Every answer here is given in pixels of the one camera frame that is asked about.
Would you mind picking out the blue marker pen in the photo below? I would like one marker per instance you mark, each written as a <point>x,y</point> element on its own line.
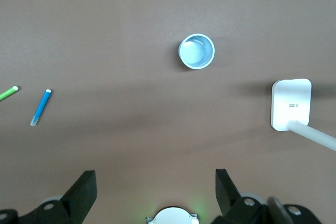
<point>42,106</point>

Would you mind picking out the light blue mesh cup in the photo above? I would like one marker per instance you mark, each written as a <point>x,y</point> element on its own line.
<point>197,53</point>

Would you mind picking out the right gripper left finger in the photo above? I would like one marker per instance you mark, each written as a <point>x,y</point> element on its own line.
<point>78,197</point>

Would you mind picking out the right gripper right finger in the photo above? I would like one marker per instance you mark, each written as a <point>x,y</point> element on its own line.
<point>228,197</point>

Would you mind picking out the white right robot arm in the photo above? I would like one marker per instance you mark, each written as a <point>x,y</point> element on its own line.
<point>173,216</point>

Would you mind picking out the green marker pen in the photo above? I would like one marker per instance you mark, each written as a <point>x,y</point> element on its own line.
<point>6,93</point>

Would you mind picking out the white lamp stand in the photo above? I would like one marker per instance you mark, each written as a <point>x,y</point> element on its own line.
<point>291,103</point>

